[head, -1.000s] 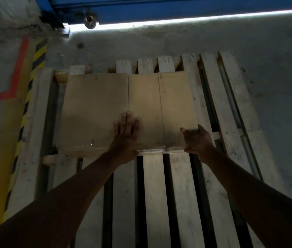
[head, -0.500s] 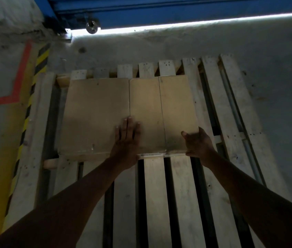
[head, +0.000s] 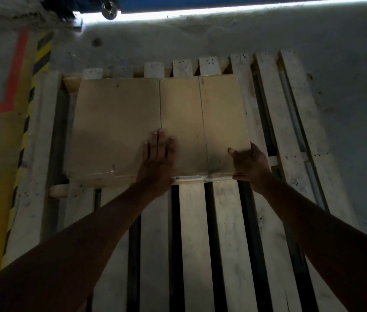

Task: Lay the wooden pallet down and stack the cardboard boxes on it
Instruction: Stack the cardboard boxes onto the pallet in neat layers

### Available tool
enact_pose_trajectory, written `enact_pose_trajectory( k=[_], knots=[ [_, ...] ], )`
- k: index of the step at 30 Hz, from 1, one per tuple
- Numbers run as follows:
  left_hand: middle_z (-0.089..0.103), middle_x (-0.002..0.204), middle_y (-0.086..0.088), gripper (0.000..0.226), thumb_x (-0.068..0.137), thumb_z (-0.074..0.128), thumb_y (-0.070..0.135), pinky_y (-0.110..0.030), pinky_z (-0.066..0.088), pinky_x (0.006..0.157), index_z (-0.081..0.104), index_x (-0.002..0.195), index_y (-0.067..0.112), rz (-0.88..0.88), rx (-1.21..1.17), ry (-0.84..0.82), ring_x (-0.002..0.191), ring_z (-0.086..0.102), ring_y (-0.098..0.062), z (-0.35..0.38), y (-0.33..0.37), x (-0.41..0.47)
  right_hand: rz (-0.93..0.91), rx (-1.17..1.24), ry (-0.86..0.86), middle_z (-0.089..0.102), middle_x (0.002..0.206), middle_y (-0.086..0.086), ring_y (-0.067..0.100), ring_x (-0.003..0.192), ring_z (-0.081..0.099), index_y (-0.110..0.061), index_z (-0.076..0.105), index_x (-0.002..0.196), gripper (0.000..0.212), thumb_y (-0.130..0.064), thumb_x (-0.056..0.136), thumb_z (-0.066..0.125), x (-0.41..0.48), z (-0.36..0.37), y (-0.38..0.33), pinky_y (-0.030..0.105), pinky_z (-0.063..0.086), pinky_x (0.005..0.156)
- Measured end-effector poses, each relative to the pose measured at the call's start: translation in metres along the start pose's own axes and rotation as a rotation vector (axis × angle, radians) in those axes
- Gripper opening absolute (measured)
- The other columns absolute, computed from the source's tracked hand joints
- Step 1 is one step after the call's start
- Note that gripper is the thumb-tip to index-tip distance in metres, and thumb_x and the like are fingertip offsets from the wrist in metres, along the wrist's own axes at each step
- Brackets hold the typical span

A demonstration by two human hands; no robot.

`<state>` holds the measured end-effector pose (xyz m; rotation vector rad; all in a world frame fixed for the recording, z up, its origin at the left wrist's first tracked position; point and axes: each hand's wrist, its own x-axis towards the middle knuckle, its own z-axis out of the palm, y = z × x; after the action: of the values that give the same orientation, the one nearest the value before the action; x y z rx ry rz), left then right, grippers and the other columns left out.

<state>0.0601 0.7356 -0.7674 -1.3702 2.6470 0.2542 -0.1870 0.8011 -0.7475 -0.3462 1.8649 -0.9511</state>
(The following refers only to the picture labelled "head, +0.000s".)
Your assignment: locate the person's left hand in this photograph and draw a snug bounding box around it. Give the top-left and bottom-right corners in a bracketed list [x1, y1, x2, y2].
[136, 129, 176, 197]

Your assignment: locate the yellow black hazard tape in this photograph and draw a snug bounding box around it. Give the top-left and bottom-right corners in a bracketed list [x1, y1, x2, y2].
[1, 31, 54, 257]

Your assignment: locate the blue shutter guide rail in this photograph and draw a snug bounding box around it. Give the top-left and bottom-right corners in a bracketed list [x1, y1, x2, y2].
[40, 0, 85, 29]

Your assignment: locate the cardboard box black print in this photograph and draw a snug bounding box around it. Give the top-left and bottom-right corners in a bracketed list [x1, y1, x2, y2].
[159, 74, 252, 184]

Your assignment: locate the red floor tape line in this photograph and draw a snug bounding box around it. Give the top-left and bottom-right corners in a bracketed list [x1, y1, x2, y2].
[0, 29, 30, 116]

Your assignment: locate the wooden pallet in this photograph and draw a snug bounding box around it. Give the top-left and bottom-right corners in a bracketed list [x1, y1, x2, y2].
[1, 48, 359, 312]

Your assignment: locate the person's right forearm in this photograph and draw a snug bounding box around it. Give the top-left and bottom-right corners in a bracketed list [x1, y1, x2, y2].
[251, 173, 367, 312]

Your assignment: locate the metal shutter latch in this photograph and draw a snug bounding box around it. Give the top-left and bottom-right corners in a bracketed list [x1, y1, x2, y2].
[100, 0, 119, 20]

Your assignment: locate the blue roller shutter door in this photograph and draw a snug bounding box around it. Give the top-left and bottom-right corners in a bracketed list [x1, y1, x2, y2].
[79, 0, 343, 12]

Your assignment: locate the person's right hand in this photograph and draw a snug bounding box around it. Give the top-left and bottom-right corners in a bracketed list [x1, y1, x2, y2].
[227, 142, 272, 194]

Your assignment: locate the plain cardboard box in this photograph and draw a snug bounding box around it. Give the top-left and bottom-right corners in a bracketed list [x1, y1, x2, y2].
[65, 78, 162, 189]

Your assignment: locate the person's left forearm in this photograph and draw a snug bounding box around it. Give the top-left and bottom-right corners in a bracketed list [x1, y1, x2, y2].
[0, 182, 171, 312]

